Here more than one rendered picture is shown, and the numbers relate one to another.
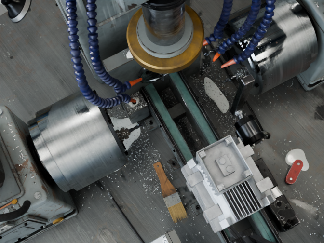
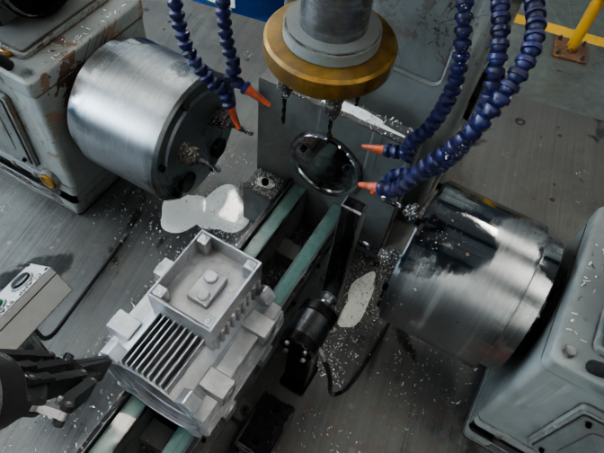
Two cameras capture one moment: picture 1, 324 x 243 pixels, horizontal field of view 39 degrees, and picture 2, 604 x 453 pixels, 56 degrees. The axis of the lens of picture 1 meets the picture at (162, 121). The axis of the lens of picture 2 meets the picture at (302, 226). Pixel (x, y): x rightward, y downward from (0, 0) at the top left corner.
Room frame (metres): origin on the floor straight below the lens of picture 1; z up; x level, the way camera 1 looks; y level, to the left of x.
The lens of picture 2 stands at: (0.03, -0.47, 1.81)
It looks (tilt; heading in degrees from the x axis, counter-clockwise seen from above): 56 degrees down; 44
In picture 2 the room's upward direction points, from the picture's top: 8 degrees clockwise
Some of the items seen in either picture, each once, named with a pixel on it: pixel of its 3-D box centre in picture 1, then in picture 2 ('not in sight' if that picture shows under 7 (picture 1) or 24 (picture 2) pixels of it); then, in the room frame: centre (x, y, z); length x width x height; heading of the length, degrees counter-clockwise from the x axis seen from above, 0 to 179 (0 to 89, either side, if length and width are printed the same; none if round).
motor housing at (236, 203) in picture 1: (227, 184); (195, 340); (0.16, -0.16, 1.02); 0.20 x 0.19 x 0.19; 20
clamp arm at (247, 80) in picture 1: (241, 97); (340, 257); (0.38, -0.22, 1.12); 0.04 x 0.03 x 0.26; 21
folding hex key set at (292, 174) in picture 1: (294, 171); not in sight; (0.20, -0.40, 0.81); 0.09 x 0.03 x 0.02; 142
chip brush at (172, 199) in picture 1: (168, 191); not in sight; (0.20, 0.01, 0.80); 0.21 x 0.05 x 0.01; 16
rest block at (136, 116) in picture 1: (135, 107); (264, 198); (0.48, 0.08, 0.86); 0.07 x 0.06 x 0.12; 111
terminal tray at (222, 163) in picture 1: (223, 166); (208, 289); (0.20, -0.14, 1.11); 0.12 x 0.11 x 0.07; 20
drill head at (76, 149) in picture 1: (64, 147); (135, 108); (0.33, 0.28, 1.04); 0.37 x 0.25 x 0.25; 111
